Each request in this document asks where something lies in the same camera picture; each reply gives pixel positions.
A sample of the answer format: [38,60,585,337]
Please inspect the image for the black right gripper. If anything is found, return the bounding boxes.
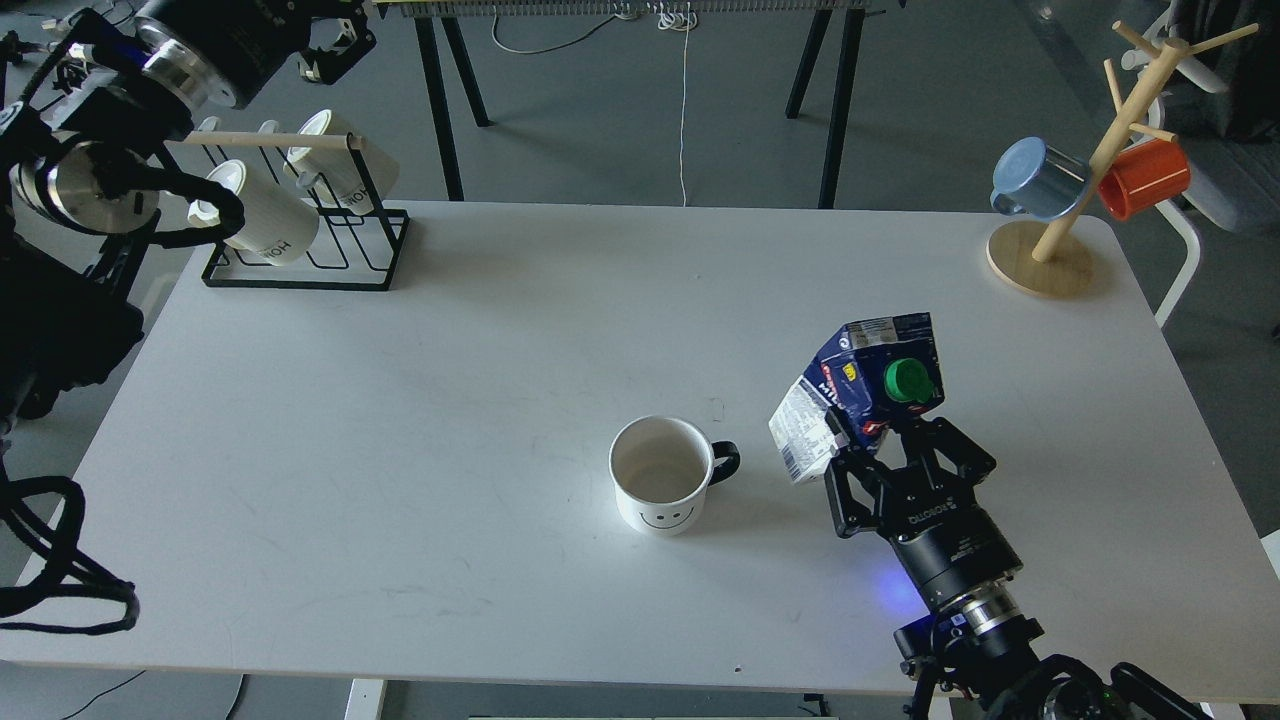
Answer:
[824,416,1023,612]

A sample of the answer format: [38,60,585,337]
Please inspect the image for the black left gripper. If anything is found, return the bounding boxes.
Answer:
[134,1,378,110]

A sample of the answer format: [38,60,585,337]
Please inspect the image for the blue milk carton green cap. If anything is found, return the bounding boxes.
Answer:
[768,313,945,486]

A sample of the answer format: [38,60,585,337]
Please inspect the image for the white smiley face mug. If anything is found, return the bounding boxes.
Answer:
[608,415,741,536]

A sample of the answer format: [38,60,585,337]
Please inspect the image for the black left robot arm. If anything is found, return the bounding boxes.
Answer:
[3,1,376,436]

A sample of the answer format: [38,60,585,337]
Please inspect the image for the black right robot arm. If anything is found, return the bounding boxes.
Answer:
[824,407,1204,719]

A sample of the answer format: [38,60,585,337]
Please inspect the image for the white ribbed mug front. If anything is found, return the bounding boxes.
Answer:
[206,160,321,266]

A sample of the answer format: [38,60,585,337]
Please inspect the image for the black trestle table legs left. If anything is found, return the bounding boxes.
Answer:
[413,14,495,202]

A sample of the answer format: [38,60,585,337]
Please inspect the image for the black trestle table legs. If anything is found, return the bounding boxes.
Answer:
[785,8,867,210]
[413,14,495,202]

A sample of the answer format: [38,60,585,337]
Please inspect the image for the wooden mug tree stand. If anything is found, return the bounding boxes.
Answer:
[986,20,1260,299]

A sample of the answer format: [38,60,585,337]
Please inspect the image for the blue mug on tree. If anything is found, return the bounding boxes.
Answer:
[989,136,1093,222]

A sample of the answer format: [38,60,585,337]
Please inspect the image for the orange mug on tree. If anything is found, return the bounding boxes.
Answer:
[1097,138,1190,222]

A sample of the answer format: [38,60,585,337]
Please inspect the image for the black trestle table legs right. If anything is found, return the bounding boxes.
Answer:
[785,8,867,210]

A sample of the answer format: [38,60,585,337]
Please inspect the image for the black wire mug rack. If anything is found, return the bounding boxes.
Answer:
[184,123,410,291]

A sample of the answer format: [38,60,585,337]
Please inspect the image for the white hanging cord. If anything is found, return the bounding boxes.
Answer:
[655,10,699,208]

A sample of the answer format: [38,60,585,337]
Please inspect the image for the white chair frame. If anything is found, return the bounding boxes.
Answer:
[1120,10,1231,329]

